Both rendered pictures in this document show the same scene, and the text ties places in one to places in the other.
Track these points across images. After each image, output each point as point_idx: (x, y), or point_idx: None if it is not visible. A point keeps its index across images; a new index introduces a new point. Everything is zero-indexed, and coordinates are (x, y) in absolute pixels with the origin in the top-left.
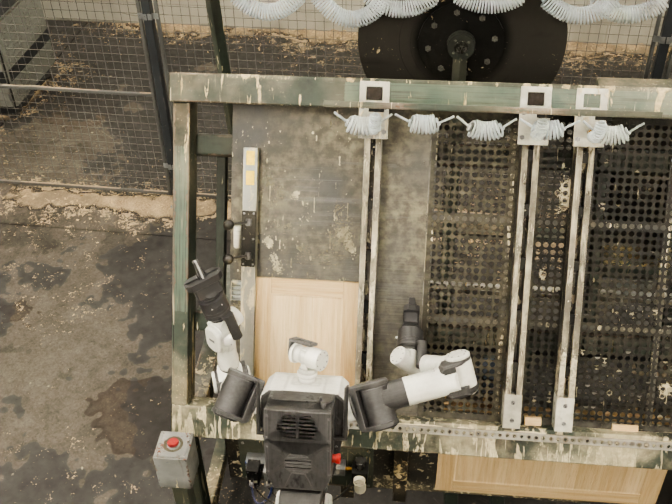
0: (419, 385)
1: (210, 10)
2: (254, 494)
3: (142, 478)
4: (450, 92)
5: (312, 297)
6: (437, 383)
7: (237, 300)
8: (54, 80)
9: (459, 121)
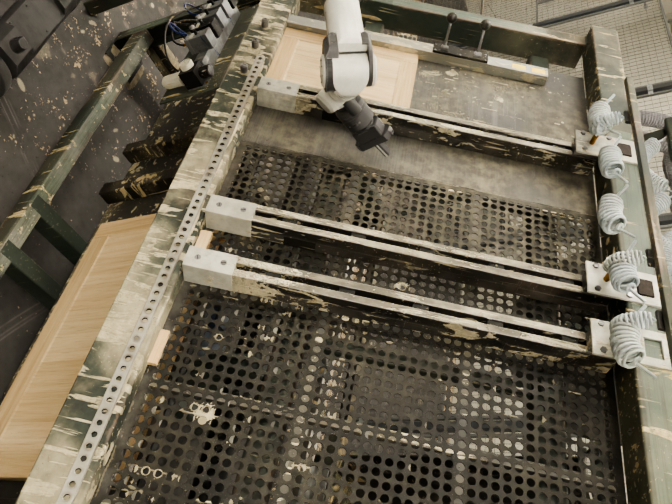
0: (353, 6)
1: None
2: (143, 112)
3: (187, 52)
4: (635, 211)
5: (394, 86)
6: (353, 20)
7: None
8: None
9: (588, 237)
